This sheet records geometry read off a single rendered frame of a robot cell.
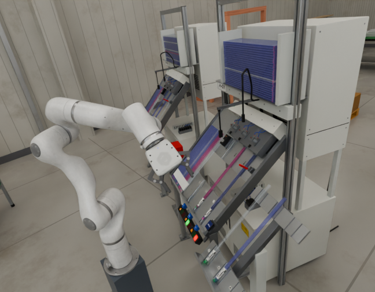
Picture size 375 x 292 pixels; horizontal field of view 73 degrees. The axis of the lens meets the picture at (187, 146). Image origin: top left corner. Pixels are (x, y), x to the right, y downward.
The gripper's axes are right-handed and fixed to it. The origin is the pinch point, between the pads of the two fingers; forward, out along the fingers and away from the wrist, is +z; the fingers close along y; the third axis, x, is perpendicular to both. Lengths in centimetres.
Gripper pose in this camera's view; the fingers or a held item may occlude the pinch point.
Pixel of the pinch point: (180, 182)
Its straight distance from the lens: 87.2
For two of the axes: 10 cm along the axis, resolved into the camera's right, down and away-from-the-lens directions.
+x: 0.0, 1.8, 9.8
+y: 8.3, -5.5, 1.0
